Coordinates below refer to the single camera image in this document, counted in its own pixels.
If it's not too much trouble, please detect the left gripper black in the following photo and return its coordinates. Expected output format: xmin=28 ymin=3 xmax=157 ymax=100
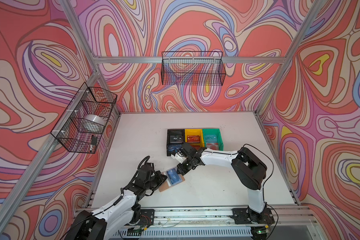
xmin=142 ymin=171 xmax=168 ymax=192

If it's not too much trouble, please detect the blue VIP credit card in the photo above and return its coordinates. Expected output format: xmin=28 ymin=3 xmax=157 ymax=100
xmin=167 ymin=169 xmax=182 ymax=185

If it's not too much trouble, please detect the tan leather card holder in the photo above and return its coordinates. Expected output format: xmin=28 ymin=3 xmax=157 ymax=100
xmin=159 ymin=167 xmax=185 ymax=192

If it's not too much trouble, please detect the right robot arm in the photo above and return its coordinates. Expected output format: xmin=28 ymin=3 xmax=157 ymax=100
xmin=171 ymin=143 xmax=275 ymax=226

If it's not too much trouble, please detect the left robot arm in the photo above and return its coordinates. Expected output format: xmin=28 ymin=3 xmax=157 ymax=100
xmin=61 ymin=156 xmax=167 ymax=240

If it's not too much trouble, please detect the blue card in bin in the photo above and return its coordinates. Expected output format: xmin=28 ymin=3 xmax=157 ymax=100
xmin=168 ymin=145 xmax=182 ymax=153

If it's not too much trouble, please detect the black card in bin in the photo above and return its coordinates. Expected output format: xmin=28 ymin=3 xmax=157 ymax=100
xmin=169 ymin=135 xmax=183 ymax=144

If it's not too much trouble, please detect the red card upper yellow bin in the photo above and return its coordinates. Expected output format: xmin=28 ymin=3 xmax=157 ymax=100
xmin=187 ymin=135 xmax=201 ymax=144

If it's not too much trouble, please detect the red white card green bin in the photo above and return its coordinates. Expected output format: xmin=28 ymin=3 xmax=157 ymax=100
xmin=206 ymin=143 xmax=220 ymax=151

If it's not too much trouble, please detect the teal card in green bin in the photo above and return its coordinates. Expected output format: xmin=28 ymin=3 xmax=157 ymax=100
xmin=204 ymin=134 xmax=218 ymax=143

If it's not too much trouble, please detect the black storage bin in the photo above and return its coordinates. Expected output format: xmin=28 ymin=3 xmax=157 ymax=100
xmin=166 ymin=129 xmax=185 ymax=157

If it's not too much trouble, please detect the yellow storage bin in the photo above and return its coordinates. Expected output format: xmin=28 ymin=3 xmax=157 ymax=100
xmin=185 ymin=129 xmax=205 ymax=150

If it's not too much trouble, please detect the green storage bin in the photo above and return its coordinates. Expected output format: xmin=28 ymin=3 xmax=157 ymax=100
xmin=202 ymin=129 xmax=224 ymax=151

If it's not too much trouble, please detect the small black device in basket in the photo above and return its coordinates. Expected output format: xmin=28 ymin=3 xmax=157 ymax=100
xmin=91 ymin=135 xmax=98 ymax=147

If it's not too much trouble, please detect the grey tape roll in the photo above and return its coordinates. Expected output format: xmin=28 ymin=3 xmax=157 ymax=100
xmin=83 ymin=114 xmax=106 ymax=134

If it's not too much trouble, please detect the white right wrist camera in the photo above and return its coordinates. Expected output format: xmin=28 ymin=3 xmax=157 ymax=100
xmin=171 ymin=153 xmax=187 ymax=164

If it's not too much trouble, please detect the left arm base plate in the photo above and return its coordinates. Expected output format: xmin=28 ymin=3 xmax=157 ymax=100
xmin=129 ymin=209 xmax=155 ymax=227

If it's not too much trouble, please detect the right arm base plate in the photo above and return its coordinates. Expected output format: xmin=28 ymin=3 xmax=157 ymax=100
xmin=230 ymin=207 xmax=275 ymax=225

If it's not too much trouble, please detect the left wall wire basket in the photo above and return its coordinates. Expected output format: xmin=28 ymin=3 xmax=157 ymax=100
xmin=51 ymin=83 xmax=118 ymax=154

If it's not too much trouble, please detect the wall wire basket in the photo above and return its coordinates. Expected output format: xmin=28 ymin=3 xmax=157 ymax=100
xmin=51 ymin=83 xmax=118 ymax=154
xmin=161 ymin=50 xmax=227 ymax=86

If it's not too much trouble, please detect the back wall wire basket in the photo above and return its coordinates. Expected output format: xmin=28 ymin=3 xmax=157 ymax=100
xmin=161 ymin=50 xmax=227 ymax=86

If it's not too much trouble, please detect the aluminium front rail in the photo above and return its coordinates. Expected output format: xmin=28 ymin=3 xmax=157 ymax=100
xmin=149 ymin=205 xmax=319 ymax=229

